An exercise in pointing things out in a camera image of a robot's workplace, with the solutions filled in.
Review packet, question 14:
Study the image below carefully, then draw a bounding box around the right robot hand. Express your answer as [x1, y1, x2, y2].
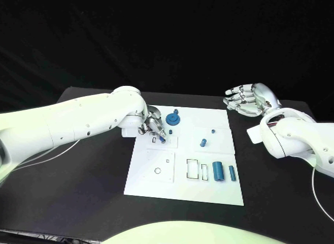
[223, 83, 282, 117]

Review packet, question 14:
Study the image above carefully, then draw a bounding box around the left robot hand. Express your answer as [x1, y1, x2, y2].
[139, 105, 167, 138]

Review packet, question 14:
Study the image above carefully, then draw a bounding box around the white task board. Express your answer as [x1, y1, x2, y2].
[123, 105, 245, 206]

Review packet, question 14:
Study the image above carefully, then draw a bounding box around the blue gear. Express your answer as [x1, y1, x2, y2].
[164, 109, 182, 126]

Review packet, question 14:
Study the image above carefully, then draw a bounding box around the thick blue cylinder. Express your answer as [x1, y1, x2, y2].
[212, 161, 226, 182]

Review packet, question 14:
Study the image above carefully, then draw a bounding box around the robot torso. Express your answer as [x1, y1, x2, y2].
[100, 221, 287, 244]

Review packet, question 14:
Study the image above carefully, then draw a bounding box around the white cable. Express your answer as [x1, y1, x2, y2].
[8, 139, 81, 172]
[311, 166, 334, 229]

